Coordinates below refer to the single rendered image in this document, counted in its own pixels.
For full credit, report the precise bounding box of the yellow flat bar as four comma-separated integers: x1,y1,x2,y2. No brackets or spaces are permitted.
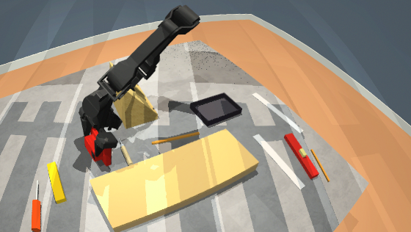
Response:
47,162,66,204

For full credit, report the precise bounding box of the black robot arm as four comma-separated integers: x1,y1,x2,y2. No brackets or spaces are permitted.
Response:
82,5,200,130

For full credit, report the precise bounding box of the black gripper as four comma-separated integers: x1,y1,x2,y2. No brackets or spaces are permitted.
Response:
79,107,118,157

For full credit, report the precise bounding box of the red spirit level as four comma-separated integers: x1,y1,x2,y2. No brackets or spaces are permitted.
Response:
284,133,319,179

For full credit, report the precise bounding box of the off-white flat bar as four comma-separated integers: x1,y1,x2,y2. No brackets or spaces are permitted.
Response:
253,134,305,190
252,93,303,134

